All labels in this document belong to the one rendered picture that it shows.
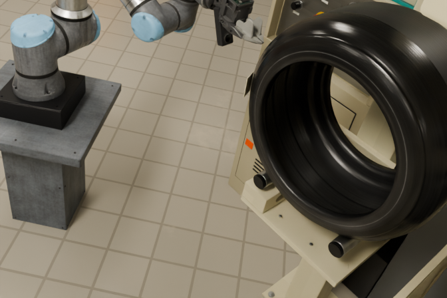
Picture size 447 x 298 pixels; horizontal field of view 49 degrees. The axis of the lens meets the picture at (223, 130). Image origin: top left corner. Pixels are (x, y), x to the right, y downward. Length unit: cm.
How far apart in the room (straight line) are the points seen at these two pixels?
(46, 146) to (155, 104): 129
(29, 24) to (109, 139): 109
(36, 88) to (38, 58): 12
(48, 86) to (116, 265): 83
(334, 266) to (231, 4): 76
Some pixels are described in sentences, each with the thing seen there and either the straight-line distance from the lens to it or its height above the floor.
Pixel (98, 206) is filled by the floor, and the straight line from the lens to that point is 247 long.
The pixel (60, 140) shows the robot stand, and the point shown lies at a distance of 191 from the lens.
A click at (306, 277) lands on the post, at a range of 209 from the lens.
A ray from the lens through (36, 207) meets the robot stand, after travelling 233.
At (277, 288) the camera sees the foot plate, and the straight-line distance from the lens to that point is 229.
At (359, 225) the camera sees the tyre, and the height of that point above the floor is 104.
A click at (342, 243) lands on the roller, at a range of 131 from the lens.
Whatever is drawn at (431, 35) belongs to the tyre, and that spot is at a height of 144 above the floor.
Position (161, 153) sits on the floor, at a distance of 273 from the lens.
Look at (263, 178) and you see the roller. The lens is 139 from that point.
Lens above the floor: 188
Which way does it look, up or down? 40 degrees down
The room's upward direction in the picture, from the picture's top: 12 degrees clockwise
